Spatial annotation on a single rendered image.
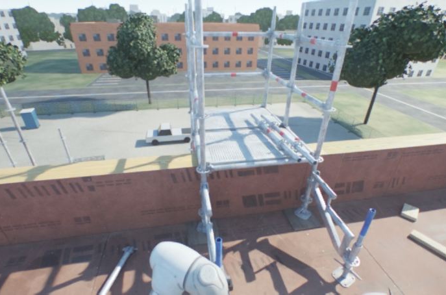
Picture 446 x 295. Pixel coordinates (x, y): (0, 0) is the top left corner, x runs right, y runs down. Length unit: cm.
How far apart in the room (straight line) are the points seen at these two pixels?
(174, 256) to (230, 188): 150
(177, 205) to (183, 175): 37
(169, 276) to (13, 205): 198
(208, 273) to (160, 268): 20
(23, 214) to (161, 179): 126
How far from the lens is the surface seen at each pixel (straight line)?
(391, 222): 320
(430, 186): 402
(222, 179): 229
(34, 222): 282
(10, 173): 273
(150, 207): 246
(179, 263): 97
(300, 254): 247
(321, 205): 242
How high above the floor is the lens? 189
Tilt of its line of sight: 29 degrees down
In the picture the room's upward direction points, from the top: 1 degrees clockwise
